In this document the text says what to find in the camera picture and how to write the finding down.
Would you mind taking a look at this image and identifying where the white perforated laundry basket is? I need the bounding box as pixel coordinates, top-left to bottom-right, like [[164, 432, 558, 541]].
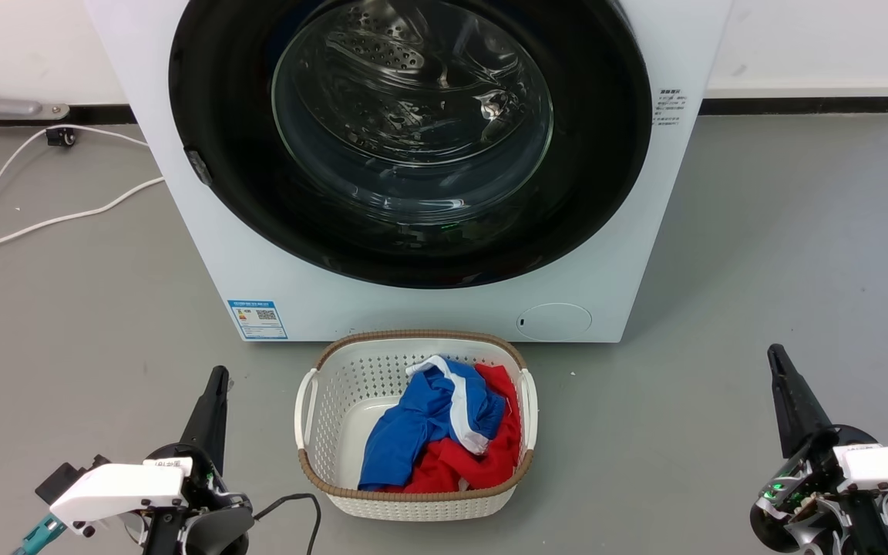
[[294, 330, 539, 522]]

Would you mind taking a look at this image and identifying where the red garment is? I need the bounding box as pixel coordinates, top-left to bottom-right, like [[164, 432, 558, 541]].
[[381, 364, 523, 494]]

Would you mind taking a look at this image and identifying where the white front-load washing machine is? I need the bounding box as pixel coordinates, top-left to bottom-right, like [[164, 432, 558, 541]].
[[83, 0, 734, 344]]

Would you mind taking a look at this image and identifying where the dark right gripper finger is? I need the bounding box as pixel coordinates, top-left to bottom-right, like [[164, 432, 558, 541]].
[[775, 345, 833, 444], [767, 345, 809, 460]]

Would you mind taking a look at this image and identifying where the grey wall pipe bracket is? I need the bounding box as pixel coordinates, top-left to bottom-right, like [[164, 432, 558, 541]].
[[0, 91, 71, 122]]

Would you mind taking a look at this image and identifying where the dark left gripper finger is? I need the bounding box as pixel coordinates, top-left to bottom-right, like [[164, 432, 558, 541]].
[[205, 366, 230, 473], [180, 366, 220, 460]]

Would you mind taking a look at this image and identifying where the black text notice sticker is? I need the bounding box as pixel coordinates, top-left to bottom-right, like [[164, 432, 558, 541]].
[[652, 87, 690, 138]]

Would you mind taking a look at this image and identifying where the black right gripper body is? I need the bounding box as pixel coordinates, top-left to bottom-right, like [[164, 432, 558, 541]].
[[750, 424, 888, 555]]

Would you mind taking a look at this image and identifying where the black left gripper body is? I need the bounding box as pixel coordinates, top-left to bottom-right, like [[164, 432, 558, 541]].
[[143, 443, 256, 555]]

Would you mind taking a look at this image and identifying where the round white filter cover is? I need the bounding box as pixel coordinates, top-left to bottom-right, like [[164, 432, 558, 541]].
[[516, 302, 593, 341]]

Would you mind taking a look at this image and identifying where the round black glass washer door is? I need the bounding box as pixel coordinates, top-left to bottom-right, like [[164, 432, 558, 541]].
[[169, 0, 653, 290]]

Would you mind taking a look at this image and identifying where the blue energy label sticker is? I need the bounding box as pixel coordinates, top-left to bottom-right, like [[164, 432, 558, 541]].
[[227, 300, 289, 341]]

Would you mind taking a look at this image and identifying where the blue garment with white trim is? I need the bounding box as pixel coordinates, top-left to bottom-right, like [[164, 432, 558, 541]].
[[358, 355, 506, 492]]

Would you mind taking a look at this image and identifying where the black wall skirting strip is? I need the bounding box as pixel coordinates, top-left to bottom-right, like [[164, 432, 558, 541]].
[[700, 96, 888, 116], [0, 104, 139, 126]]

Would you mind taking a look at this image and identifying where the steel washer drum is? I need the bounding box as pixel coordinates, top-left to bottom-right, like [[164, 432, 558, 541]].
[[272, 0, 554, 229]]

